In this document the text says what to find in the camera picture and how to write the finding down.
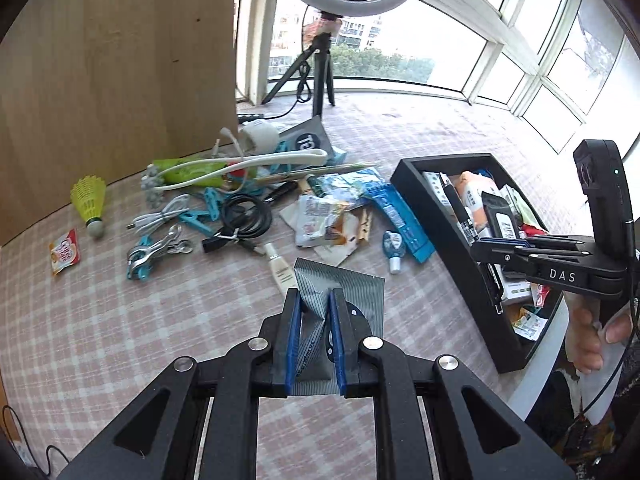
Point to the grey sachet with black circle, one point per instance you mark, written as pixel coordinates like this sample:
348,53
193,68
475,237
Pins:
320,285

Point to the wooden clothes pegs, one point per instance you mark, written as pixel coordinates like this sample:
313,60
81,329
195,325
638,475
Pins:
365,227

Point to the metal clips bunch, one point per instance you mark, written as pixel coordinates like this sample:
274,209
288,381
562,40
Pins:
145,260

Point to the black marker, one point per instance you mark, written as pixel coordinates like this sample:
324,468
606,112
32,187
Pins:
282,190

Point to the small blue sanitizer bottle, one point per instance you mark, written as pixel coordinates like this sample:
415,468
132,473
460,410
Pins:
394,250

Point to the person's patterned clothing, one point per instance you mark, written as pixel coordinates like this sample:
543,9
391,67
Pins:
600,440

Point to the black tray container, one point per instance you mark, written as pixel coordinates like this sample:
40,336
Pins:
465,290

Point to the clear blue card packet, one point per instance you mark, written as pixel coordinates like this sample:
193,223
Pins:
350,180

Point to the black adapter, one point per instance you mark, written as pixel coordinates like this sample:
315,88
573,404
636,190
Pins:
215,244

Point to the black pen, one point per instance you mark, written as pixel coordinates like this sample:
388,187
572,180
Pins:
457,205

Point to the white tape roll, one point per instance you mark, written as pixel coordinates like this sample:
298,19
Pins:
260,137

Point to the thin bamboo stick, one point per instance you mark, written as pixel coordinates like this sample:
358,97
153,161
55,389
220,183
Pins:
320,170

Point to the blue wipes packet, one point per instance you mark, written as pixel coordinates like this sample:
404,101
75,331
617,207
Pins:
400,220

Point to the cream tube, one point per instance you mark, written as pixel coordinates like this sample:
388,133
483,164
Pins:
281,272

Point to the yellow shuttlecock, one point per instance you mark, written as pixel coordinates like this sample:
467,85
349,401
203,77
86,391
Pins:
89,197

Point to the wooden cabinet panel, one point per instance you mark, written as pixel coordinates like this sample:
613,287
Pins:
125,60

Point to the orange white snack sachet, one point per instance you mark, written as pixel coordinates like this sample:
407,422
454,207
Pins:
320,220

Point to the dark grey sachet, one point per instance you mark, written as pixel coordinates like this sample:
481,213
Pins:
307,140

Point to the lime green plastic pouch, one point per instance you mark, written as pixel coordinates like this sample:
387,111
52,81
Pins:
195,170

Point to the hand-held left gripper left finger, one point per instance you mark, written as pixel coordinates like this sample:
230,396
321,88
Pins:
295,340

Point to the plastic grape bunch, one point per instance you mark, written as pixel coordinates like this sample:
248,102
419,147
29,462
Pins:
150,182

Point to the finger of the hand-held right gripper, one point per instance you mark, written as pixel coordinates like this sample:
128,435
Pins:
550,242
500,257

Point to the orange white tissue pack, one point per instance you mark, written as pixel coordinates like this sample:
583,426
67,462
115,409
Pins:
472,182

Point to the black power strip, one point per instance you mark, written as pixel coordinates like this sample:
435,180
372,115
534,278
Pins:
250,118

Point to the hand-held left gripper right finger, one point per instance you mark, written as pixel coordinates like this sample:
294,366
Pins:
335,345

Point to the person's right hand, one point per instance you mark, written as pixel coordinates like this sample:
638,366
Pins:
582,340

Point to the red white creamer sachet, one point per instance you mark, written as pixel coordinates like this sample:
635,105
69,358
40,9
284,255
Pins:
65,252

